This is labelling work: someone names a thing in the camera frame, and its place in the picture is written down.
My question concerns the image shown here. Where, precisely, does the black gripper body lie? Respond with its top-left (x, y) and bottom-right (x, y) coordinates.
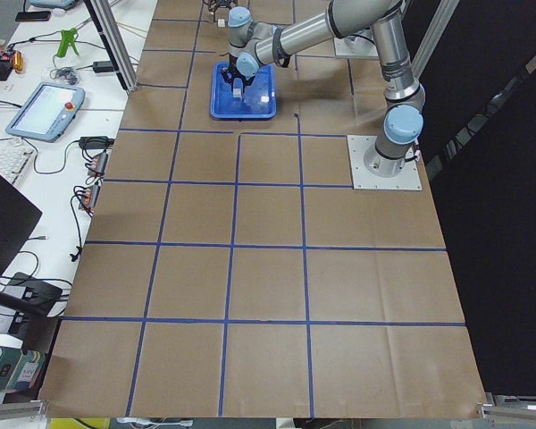
top-left (205, 0), bottom-right (235, 13)
top-left (221, 63), bottom-right (255, 86)

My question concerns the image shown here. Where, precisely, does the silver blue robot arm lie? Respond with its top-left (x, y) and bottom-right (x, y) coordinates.
top-left (222, 1), bottom-right (425, 178)

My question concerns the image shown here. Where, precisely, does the blue plastic tray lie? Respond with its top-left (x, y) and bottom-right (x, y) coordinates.
top-left (210, 62), bottom-right (277, 120)

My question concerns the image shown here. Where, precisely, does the black power adapter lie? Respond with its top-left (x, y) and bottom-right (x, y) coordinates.
top-left (91, 61), bottom-right (114, 73)

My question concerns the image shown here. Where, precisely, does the left teach pendant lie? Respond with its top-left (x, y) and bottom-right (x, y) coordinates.
top-left (5, 82), bottom-right (86, 142)

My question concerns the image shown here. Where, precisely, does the black smartphone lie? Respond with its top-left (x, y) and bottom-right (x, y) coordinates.
top-left (15, 11), bottom-right (51, 22)

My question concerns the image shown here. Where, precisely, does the white keyboard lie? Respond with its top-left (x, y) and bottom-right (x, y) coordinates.
top-left (0, 138), bottom-right (37, 188)

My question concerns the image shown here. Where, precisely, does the black monitor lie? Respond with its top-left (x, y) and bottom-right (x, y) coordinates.
top-left (0, 175), bottom-right (42, 275)

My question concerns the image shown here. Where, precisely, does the aluminium frame post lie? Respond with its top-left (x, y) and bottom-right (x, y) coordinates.
top-left (84, 0), bottom-right (138, 93)

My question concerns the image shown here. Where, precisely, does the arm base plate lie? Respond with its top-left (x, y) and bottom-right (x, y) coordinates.
top-left (347, 135), bottom-right (423, 191)
top-left (333, 27), bottom-right (379, 61)

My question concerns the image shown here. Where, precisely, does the green handled grabber tool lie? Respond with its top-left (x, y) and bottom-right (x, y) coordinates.
top-left (56, 28), bottom-right (80, 58)

